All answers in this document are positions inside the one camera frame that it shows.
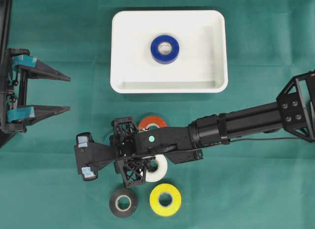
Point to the black tape roll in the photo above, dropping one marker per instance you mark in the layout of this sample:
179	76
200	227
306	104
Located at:
123	203

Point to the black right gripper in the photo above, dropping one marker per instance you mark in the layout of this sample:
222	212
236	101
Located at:
136	148

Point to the white plastic case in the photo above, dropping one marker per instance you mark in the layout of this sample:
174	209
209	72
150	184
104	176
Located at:
201	65

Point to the white tape roll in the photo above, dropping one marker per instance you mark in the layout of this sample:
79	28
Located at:
160	171

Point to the red tape roll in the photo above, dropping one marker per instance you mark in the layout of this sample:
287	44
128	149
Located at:
151	121

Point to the green table cloth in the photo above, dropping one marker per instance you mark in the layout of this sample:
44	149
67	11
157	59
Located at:
265	183

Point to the yellow tape roll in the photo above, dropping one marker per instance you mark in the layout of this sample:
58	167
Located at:
165	200

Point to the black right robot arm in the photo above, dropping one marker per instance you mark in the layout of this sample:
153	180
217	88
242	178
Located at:
289	112

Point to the teal tape roll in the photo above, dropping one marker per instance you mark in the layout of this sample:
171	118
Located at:
107	139

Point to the blue tape roll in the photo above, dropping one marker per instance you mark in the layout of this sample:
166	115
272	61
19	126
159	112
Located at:
165	49

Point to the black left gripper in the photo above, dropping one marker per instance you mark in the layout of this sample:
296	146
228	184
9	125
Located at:
18	66

